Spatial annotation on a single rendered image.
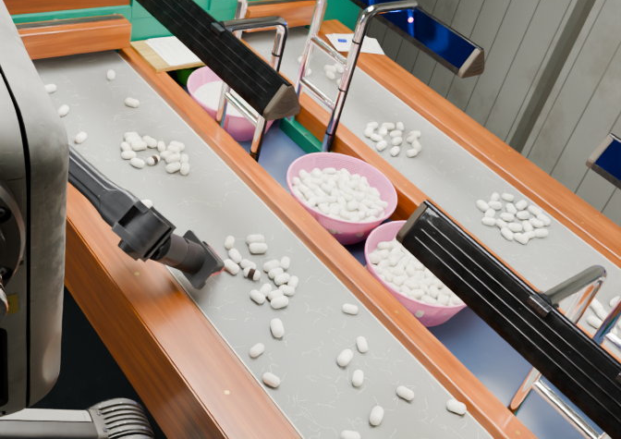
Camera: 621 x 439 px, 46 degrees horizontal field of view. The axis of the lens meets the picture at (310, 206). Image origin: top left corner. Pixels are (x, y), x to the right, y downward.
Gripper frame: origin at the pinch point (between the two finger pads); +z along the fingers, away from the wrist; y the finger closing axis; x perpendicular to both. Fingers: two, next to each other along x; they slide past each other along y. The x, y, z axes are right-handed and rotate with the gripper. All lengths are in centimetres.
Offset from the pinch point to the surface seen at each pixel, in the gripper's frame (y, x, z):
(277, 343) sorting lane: -19.4, 0.9, 1.2
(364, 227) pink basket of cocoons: -1.8, -23.4, 30.2
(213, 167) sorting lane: 30.3, -10.3, 15.5
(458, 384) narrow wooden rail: -44.2, -15.3, 17.0
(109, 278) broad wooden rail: 6.3, 12.4, -15.7
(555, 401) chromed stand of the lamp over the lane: -58, -25, 16
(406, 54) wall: 135, -91, 200
